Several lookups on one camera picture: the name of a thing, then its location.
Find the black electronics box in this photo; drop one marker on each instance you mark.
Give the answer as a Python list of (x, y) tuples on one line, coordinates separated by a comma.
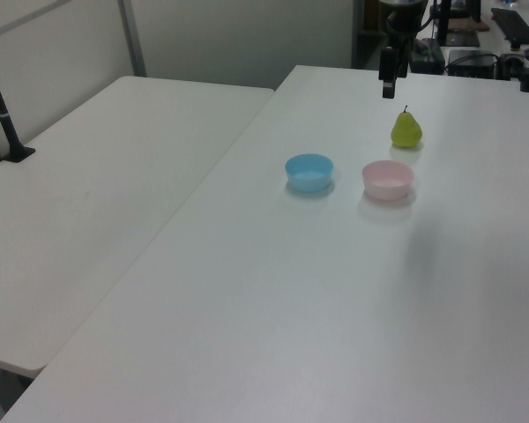
[(471, 62)]

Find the black keyboard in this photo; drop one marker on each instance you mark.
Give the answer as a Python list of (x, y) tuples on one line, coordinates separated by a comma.
[(513, 24)]

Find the grey metal partition post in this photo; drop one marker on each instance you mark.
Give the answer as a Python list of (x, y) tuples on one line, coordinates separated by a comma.
[(132, 37)]

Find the black camera pole with clamp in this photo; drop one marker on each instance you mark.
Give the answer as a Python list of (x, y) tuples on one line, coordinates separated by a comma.
[(2, 114)]

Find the green and black device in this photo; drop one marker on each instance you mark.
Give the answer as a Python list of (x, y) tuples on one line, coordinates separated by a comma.
[(427, 55)]

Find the green pear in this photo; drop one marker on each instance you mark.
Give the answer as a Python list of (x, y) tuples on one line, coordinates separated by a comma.
[(406, 130)]

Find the black upright pole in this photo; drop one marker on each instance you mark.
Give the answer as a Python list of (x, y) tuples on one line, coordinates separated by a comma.
[(445, 20)]

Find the white folding side table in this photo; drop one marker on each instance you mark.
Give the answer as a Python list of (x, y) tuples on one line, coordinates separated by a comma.
[(92, 198)]

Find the pink plastic bowl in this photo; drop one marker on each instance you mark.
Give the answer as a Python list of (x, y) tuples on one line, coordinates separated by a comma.
[(387, 180)]

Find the blue plastic bowl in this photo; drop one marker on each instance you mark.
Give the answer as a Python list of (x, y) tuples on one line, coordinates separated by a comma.
[(309, 172)]

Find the black Franka gripper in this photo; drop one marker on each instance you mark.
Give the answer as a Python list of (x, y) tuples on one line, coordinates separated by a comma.
[(403, 17)]

